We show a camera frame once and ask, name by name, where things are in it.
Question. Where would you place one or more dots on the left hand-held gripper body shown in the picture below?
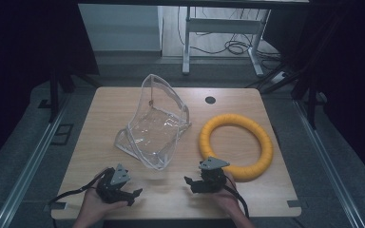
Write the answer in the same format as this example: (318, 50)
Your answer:
(111, 186)

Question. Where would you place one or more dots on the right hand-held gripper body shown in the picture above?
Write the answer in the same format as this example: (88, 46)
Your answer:
(211, 180)

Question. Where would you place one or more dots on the clear plastic zipper bag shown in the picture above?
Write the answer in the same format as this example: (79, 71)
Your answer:
(154, 126)

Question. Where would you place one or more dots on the person's left hand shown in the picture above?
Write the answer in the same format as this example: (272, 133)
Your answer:
(95, 205)

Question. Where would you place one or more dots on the person's right hand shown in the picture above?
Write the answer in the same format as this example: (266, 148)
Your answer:
(225, 200)

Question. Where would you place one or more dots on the black round table grommet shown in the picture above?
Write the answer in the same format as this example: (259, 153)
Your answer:
(210, 100)

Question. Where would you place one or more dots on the black metal stand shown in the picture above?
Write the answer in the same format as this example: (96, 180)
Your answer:
(311, 95)
(53, 95)

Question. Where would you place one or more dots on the dark curtain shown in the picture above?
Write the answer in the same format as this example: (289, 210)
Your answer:
(348, 72)
(22, 63)

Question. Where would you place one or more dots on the white cabinet panel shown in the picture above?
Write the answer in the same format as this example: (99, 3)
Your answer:
(120, 28)

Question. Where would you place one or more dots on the silver floor rail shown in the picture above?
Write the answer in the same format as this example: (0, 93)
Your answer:
(326, 158)
(28, 169)

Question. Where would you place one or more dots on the white desk frame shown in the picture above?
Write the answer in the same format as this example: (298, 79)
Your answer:
(222, 26)

